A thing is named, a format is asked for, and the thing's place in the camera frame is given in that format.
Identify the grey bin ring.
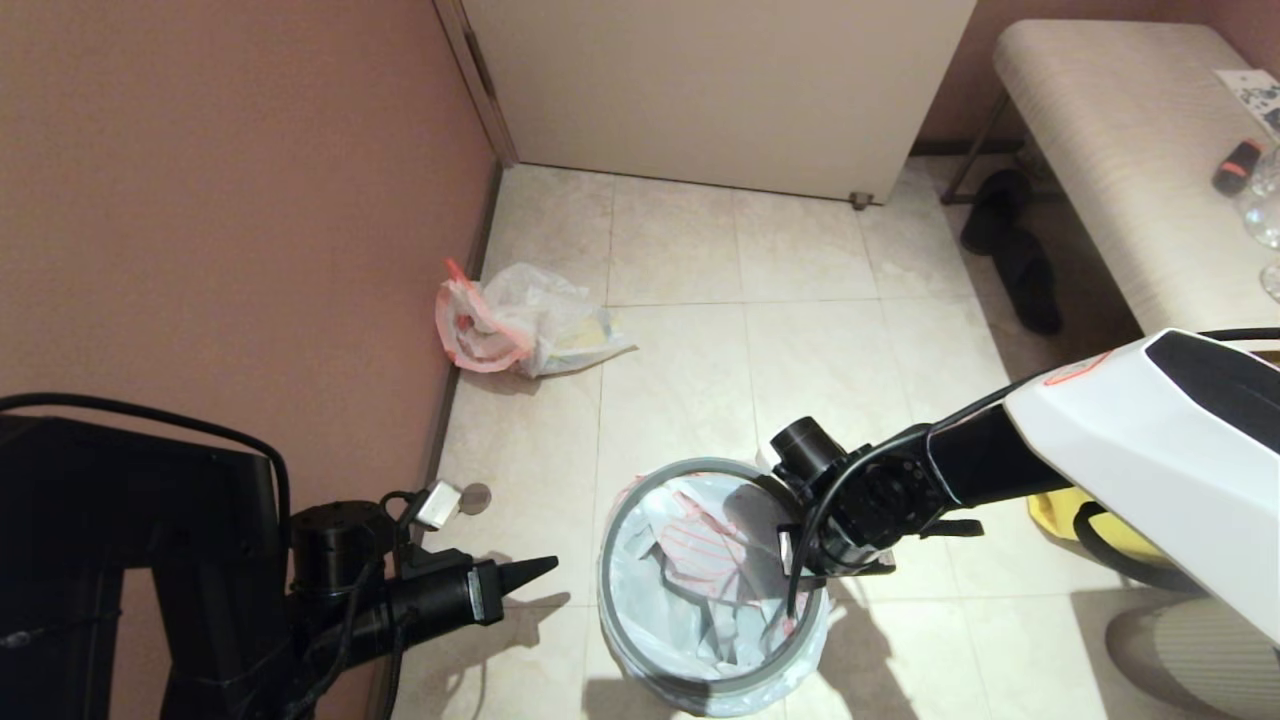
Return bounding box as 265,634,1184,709
598,458,831,703

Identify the white red-printed trash bag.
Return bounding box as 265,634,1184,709
598,468,835,719
435,257,638,379

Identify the yellow fabric bag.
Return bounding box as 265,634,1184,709
1028,488,1191,593

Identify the grey skirting board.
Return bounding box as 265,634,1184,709
365,160,506,720

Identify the black slipper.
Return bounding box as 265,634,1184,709
960,167,1035,255
1000,232,1065,335

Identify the white door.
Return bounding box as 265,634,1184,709
462,0,977,205

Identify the light woodgrain desk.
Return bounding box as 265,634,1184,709
938,18,1280,351

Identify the black marker with red band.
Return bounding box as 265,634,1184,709
1212,137,1264,196

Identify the white leaflet with blue print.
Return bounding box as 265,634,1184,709
1214,66,1280,133

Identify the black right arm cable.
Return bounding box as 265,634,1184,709
783,375,1021,619

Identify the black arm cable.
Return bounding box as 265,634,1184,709
0,393,421,720
783,375,1021,619

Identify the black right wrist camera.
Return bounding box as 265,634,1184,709
768,417,849,486

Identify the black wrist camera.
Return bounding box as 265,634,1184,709
288,480,463,601
768,417,849,486

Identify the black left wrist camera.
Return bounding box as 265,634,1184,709
288,480,463,601

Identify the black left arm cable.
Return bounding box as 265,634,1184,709
0,393,421,720

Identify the beige door frame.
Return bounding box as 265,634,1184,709
432,0,521,169

